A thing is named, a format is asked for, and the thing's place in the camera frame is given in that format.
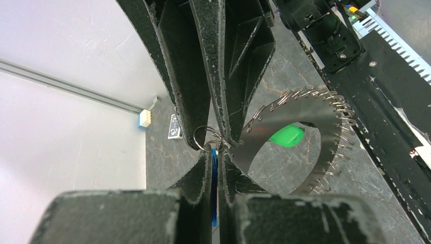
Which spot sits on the blue key tag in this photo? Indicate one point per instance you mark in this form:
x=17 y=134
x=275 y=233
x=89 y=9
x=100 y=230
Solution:
x=214 y=188

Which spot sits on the white blue brick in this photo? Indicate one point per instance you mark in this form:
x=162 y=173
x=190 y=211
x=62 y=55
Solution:
x=144 y=119

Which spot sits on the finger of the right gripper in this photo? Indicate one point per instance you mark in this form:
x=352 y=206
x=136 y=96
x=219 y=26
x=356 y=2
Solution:
x=169 y=34
x=237 y=46

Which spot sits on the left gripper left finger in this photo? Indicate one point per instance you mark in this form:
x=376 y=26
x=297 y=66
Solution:
x=178 y=214

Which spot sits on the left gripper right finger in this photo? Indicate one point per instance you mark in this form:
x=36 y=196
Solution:
x=250 y=214

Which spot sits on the grey brick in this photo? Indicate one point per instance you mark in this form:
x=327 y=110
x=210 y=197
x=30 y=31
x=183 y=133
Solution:
x=156 y=100

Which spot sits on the metal disc keyring with rings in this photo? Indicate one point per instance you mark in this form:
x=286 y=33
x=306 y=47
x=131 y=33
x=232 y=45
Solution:
x=283 y=121

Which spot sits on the white cable duct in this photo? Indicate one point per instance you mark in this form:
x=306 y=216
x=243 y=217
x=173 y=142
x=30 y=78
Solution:
x=373 y=22

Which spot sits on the blue playing card box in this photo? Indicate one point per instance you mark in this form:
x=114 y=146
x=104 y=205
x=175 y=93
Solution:
x=174 y=128

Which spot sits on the green key tag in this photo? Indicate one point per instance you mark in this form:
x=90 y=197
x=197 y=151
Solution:
x=288 y=136

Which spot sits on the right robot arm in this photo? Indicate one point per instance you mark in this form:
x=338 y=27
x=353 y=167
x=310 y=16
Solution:
x=320 y=25

